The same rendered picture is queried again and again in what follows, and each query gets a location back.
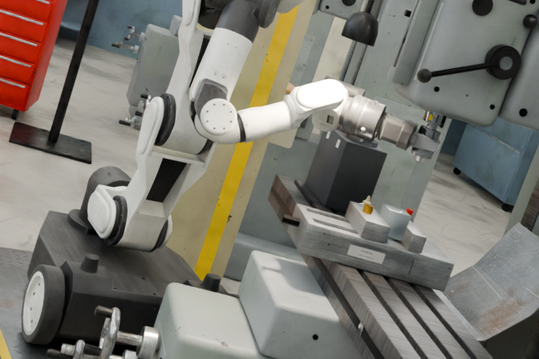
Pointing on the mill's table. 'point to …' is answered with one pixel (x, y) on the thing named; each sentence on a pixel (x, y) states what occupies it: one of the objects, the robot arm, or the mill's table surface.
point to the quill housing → (468, 42)
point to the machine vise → (370, 249)
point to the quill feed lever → (499, 60)
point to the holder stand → (344, 169)
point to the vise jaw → (367, 223)
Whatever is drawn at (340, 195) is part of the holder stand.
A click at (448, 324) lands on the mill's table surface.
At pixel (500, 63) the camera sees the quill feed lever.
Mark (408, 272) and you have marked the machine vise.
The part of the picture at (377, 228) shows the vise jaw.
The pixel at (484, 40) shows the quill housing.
